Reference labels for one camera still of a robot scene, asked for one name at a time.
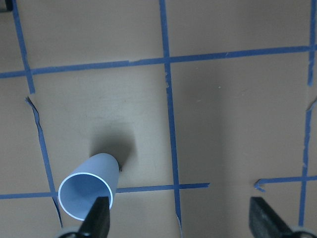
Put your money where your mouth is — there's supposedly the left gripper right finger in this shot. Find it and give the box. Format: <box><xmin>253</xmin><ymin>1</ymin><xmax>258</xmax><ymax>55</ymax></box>
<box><xmin>249</xmin><ymin>197</ymin><xmax>294</xmax><ymax>238</ymax></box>

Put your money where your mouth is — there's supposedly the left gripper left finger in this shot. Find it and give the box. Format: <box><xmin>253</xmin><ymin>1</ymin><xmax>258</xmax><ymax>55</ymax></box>
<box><xmin>77</xmin><ymin>197</ymin><xmax>110</xmax><ymax>238</ymax></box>

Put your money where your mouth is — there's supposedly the light blue plastic cup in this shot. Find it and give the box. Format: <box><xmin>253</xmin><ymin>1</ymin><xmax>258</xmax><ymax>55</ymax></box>
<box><xmin>58</xmin><ymin>153</ymin><xmax>119</xmax><ymax>221</ymax></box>

